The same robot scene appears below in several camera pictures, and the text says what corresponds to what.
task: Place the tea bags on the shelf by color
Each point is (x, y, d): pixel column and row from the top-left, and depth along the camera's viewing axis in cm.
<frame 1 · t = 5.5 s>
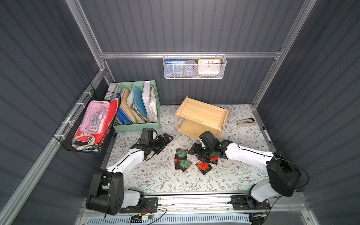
left hand: (168, 141, 86), fingers open
right hand: (193, 153, 83), fingers open
wooden two-tier shelf: (194, 117, 88), point 21 cm above the table
green file organizer box: (129, 118, 102), point 10 cm above the table
green tea bag upper left: (181, 153, 93), on the table
green tea bag lower left: (184, 164, 89), on the table
red tea bag left: (177, 164, 90), on the table
red tea bag bottom: (204, 167, 88), on the table
grey stapler: (246, 122, 113), on the table
white calculator: (230, 116, 114), on the table
teal folder: (138, 101, 96), point 23 cm above the table
white binder: (146, 99, 93), point 25 cm above the table

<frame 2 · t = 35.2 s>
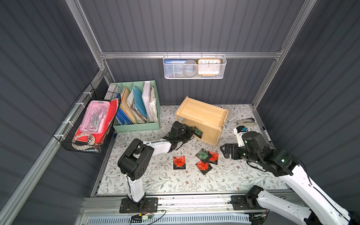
left hand: (195, 130, 90), fingers closed
right hand: (231, 147, 68), fingers open
green tea bag right: (203, 155, 93), on the table
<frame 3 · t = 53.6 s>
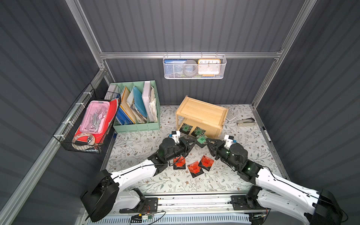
left hand: (197, 141, 72), fingers closed
right hand: (208, 139, 72), fingers open
red tea bag bottom: (195, 169, 88), on the table
green tea bag right: (201, 141, 77), point 21 cm above the table
red tea bag right: (206, 163, 90), on the table
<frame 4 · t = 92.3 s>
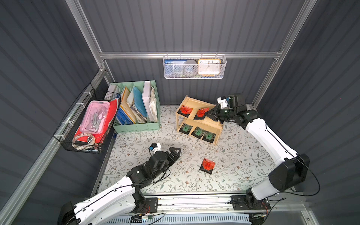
left hand: (177, 153, 74), fingers open
right hand: (208, 111, 76), fingers closed
red tea bag left: (185, 111, 91), point 22 cm above the table
red tea bag bottom: (201, 113, 80), point 28 cm above the table
green tea bag right: (208, 137, 101), point 2 cm above the table
